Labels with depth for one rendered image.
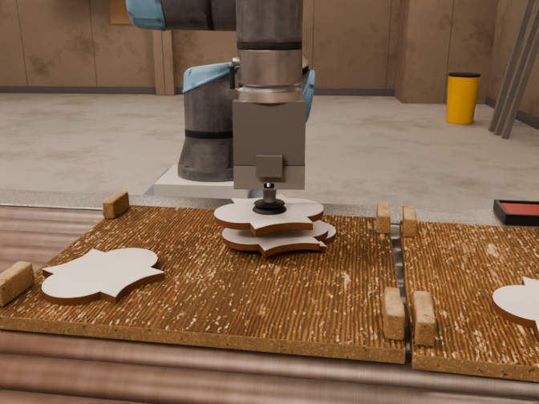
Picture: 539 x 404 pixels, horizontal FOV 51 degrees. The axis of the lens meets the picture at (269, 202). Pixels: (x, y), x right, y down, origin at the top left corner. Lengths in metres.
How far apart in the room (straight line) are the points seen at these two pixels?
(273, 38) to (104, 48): 9.41
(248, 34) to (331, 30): 8.81
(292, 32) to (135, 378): 0.39
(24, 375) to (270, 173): 0.32
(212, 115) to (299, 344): 0.69
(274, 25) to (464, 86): 6.56
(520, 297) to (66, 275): 0.48
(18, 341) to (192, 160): 0.64
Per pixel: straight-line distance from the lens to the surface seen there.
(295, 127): 0.65
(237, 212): 0.70
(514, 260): 0.75
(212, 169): 1.14
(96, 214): 0.93
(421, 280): 0.66
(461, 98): 7.18
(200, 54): 9.61
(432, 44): 8.79
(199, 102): 1.14
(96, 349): 0.58
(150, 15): 0.76
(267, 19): 0.63
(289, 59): 0.64
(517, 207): 0.98
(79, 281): 0.64
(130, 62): 9.90
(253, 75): 0.64
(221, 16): 0.74
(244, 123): 0.65
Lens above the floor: 1.21
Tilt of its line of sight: 18 degrees down
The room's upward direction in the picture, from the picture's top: straight up
